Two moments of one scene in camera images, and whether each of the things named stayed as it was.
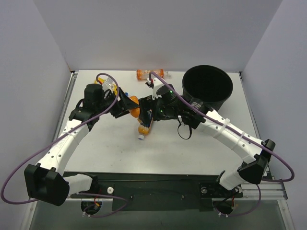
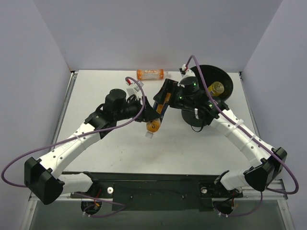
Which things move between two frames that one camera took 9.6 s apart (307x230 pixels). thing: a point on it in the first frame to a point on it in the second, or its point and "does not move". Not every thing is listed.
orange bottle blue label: [143, 130] to [154, 125]
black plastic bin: [209, 83] does not move
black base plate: [137, 191] does not move
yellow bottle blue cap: [109, 84] to [216, 88]
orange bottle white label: [144, 74] does not move
